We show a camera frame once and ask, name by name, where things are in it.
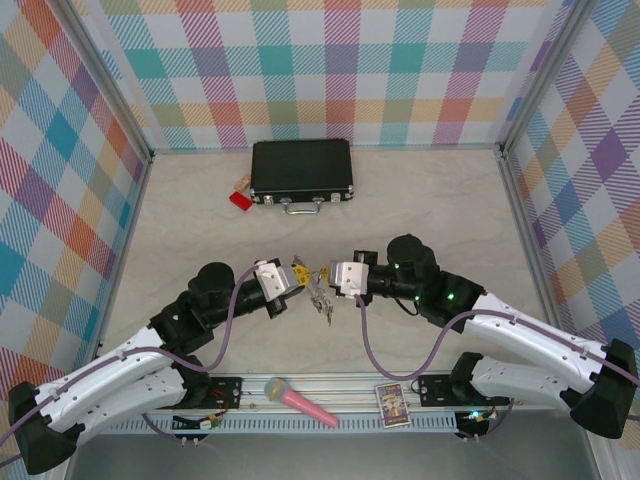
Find aluminium mounting rail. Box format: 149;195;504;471
64;372;516;415

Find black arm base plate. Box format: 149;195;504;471
417;373;511;407
189;375;244;411

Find aluminium side rail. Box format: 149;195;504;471
85;154;154;376
494;147;569;334

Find small printed card box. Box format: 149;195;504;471
374;382;412;428

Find black controller board with LED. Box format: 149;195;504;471
454;409;492;437

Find perforated grey cable tray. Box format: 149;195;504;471
79;413;459;435

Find aluminium corner post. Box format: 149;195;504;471
499;0;595;151
58;0;154;164

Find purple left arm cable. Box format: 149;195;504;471
0;257;281;464

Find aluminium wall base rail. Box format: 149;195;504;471
149;143;504;154

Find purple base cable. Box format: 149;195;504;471
457;399;519;445
141;412;211;449

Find black briefcase with metal handle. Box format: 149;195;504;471
249;138;357;216

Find pink toy microphone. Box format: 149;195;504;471
263;376;340;429

